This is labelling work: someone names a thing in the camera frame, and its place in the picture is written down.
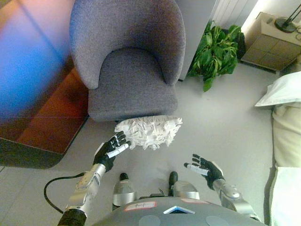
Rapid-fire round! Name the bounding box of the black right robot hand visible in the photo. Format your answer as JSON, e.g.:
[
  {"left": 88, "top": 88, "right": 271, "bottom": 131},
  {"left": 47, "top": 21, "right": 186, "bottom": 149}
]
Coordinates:
[{"left": 183, "top": 153, "right": 225, "bottom": 191}]

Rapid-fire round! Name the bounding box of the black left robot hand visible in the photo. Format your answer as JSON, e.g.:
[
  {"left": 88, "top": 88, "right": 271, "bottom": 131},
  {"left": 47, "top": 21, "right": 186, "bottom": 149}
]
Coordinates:
[{"left": 93, "top": 131, "right": 132, "bottom": 174}]

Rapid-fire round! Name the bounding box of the white fluffy pillow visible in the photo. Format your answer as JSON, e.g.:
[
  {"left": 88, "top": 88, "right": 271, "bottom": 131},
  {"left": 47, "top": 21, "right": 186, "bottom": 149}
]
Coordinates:
[{"left": 114, "top": 115, "right": 183, "bottom": 151}]

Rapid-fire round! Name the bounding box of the bed with white pillow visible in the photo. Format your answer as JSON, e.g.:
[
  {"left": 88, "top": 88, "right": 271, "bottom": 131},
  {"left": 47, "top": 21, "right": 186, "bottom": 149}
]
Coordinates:
[{"left": 267, "top": 103, "right": 301, "bottom": 226}]

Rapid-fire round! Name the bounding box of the grey fabric armchair sofa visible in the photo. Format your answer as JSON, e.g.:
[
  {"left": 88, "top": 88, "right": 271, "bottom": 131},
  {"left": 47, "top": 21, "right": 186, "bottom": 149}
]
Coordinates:
[{"left": 69, "top": 0, "right": 186, "bottom": 122}]

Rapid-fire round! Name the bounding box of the white bed pillow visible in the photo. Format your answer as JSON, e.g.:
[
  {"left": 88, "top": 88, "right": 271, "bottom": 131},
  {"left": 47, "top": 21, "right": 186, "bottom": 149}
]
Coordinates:
[{"left": 254, "top": 71, "right": 301, "bottom": 108}]

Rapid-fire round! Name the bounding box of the silver right robot leg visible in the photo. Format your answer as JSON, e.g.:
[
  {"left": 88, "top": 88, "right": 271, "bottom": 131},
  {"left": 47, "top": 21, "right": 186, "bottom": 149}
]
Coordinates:
[{"left": 168, "top": 171, "right": 200, "bottom": 201}]

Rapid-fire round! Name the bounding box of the silver robot leg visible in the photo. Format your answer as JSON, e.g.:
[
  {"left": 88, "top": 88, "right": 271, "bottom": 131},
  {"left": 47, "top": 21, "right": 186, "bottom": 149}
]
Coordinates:
[
  {"left": 168, "top": 171, "right": 200, "bottom": 201},
  {"left": 112, "top": 172, "right": 137, "bottom": 210}
]

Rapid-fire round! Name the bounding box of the silver left robot leg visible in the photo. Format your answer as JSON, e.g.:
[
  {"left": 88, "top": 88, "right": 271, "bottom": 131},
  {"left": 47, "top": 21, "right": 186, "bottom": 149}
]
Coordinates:
[{"left": 112, "top": 172, "right": 137, "bottom": 210}]

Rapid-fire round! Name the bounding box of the grey robot torso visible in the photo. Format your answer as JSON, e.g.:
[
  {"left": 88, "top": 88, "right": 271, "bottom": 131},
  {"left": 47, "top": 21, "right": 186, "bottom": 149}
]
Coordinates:
[{"left": 92, "top": 199, "right": 269, "bottom": 226}]

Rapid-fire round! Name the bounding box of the dark wooden desk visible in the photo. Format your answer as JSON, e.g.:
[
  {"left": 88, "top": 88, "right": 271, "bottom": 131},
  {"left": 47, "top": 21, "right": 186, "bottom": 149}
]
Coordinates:
[{"left": 0, "top": 0, "right": 89, "bottom": 169}]

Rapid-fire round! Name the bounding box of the green leafy potted plant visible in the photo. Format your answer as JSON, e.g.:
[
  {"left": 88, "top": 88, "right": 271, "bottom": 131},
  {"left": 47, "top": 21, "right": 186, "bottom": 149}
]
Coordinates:
[{"left": 187, "top": 20, "right": 246, "bottom": 92}]

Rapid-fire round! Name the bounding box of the beige nightstand cabinet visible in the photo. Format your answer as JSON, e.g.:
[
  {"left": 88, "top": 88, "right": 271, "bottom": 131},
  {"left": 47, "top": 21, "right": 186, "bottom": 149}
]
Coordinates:
[{"left": 240, "top": 11, "right": 301, "bottom": 73}]

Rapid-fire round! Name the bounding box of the black lamp base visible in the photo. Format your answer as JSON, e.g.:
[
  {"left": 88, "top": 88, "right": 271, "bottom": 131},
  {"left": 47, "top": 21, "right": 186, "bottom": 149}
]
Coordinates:
[{"left": 274, "top": 2, "right": 301, "bottom": 33}]

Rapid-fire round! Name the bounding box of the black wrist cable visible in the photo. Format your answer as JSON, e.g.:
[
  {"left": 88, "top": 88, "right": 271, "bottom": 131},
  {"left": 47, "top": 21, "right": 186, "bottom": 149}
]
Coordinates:
[{"left": 44, "top": 172, "right": 85, "bottom": 214}]

